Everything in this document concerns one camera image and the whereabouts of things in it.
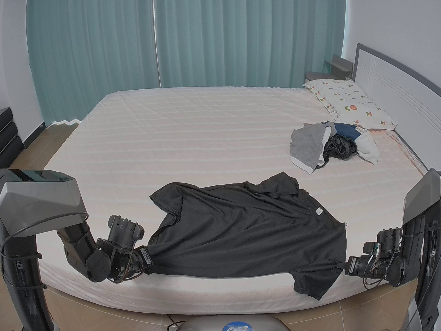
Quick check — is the blue-green curtain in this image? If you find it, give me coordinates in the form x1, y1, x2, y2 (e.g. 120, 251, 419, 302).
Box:
27, 0, 161, 125
155, 0, 346, 89

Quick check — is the bed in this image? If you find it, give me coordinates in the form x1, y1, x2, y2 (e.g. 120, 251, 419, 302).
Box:
34, 43, 441, 314

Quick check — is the dark blue garment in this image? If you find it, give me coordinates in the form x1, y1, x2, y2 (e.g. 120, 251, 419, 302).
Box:
332, 123, 362, 140

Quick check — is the black shiny garment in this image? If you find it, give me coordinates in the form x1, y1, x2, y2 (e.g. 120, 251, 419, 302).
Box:
317, 135, 358, 168

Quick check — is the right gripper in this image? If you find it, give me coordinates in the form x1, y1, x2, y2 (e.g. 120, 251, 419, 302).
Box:
345, 255, 377, 278

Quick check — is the black polo shirt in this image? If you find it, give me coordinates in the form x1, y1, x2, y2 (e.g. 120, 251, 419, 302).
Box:
146, 172, 348, 301

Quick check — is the grey bedside table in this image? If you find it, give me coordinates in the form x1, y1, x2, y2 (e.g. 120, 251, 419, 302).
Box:
305, 54, 353, 82

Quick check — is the grey and white garment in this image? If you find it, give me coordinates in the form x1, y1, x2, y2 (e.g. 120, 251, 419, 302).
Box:
290, 122, 336, 176

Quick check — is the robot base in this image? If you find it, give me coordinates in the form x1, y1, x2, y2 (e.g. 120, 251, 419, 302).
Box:
174, 315, 286, 331

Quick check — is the black chest of drawers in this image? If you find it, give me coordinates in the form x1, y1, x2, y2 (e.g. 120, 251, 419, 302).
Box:
0, 107, 25, 166

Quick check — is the white printed pillow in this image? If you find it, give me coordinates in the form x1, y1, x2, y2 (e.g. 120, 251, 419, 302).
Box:
302, 78, 397, 131

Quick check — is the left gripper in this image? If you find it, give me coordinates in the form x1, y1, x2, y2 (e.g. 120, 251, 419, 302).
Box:
130, 244, 155, 275

